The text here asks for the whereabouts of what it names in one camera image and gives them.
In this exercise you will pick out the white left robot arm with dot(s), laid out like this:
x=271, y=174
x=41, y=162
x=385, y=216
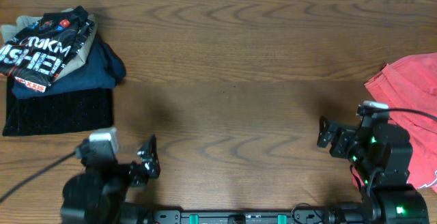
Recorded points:
x=98, y=196

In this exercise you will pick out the navy blue folded garment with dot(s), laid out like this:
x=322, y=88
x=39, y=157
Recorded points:
x=103, y=69

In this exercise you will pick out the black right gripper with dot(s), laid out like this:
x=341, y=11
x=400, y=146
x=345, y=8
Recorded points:
x=343, y=136

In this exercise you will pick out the beige folded garment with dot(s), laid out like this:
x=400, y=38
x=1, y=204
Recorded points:
x=68, y=56

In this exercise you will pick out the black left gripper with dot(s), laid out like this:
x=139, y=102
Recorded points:
x=149, y=165

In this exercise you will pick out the black sparkly folded garment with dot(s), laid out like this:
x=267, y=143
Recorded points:
x=78, y=111

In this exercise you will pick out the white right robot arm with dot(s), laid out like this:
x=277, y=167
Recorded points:
x=379, y=154

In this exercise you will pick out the black orange patterned jersey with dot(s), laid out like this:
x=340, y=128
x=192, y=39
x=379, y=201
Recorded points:
x=44, y=50

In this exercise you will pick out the red t-shirt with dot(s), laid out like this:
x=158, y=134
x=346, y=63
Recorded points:
x=410, y=83

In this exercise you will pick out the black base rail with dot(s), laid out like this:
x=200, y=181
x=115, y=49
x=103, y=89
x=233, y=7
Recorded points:
x=303, y=214

